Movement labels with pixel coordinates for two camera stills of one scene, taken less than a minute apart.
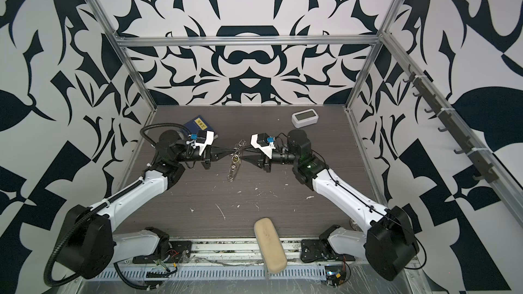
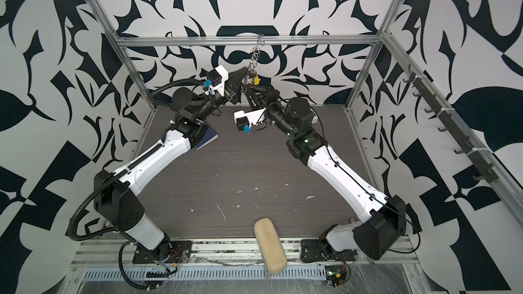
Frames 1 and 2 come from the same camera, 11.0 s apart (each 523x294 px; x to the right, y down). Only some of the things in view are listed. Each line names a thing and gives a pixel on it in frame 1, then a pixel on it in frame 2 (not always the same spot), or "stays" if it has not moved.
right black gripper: [259, 161] -> [273, 96]
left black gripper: [211, 152] -> [229, 88]
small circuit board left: [156, 274] stays
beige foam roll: [270, 246] stays
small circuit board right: [335, 275] stays
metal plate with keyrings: [235, 160] -> [252, 77]
